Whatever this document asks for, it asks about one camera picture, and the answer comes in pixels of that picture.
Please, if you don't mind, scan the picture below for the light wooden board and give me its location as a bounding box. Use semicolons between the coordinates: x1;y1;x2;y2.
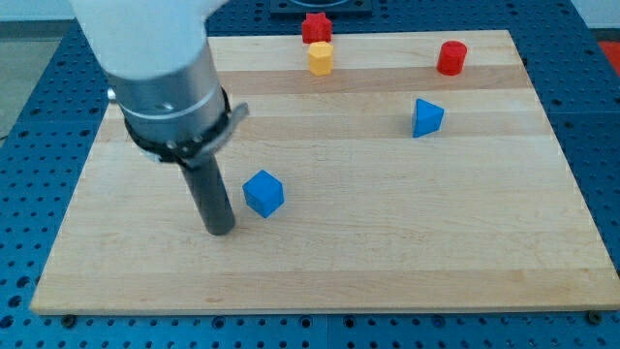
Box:
31;30;619;315

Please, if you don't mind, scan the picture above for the yellow hexagonal block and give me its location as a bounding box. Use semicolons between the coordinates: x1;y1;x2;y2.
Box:
308;42;334;76

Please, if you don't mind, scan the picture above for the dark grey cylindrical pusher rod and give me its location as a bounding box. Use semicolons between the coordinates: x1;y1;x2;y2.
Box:
182;155;235;236

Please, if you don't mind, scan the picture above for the red star block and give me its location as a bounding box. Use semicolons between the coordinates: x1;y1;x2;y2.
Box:
301;13;333;44

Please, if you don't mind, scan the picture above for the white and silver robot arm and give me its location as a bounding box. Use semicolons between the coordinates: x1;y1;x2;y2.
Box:
71;0;249;168

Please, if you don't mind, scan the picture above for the blue triangular prism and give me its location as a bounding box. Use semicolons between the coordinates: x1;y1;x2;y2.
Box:
412;99;445;138

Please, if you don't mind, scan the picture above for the red cylinder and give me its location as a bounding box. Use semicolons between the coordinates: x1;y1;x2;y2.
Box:
436;41;468;76

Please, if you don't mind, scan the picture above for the blue cube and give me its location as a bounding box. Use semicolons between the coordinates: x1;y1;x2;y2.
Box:
242;170;285;218

